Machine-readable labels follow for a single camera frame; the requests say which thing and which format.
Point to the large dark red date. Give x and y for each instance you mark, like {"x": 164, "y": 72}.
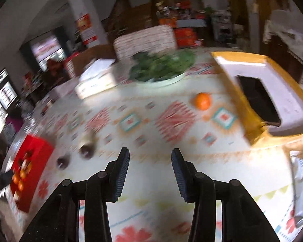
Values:
{"x": 22, "y": 161}

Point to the plate of green spinach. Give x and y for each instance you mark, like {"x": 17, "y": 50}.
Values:
{"x": 161, "y": 64}

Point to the orange red cartons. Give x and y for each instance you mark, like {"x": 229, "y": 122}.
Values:
{"x": 186, "y": 36}

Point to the brown chair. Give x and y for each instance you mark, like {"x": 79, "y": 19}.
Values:
{"x": 91, "y": 55}

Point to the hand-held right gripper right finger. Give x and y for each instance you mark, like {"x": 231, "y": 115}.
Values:
{"x": 181, "y": 175}

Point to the slim red date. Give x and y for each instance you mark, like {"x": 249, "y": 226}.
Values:
{"x": 27, "y": 154}

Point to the patterned chair back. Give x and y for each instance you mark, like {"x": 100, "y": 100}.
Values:
{"x": 145, "y": 41}

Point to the red wall calendar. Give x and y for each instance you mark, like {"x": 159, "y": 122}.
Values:
{"x": 87, "y": 29}

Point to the small orange tangerine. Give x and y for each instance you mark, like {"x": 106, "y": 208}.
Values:
{"x": 202, "y": 101}

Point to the golden cardboard box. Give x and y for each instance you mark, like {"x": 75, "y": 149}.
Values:
{"x": 252, "y": 122}

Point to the white tissue box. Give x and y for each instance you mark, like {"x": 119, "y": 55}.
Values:
{"x": 94, "y": 80}

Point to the dark purple passion fruit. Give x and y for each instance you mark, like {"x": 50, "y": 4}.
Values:
{"x": 63, "y": 161}
{"x": 87, "y": 151}

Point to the pale green oval plate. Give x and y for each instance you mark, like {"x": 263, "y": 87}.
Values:
{"x": 174, "y": 79}

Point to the bright window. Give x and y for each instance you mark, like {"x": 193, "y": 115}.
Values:
{"x": 48, "y": 49}

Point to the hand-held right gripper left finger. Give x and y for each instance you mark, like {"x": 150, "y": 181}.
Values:
{"x": 121, "y": 175}

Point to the red gift box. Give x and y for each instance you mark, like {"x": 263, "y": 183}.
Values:
{"x": 70, "y": 64}

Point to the white lace covered cabinet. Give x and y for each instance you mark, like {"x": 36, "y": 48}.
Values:
{"x": 290, "y": 32}

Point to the red plastic box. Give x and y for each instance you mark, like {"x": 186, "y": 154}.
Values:
{"x": 41, "y": 147}

